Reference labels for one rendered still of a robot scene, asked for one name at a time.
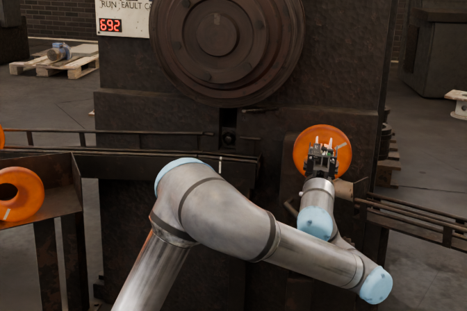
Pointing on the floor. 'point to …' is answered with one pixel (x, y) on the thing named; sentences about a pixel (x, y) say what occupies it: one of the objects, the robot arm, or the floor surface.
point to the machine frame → (358, 94)
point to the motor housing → (301, 289)
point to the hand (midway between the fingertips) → (322, 146)
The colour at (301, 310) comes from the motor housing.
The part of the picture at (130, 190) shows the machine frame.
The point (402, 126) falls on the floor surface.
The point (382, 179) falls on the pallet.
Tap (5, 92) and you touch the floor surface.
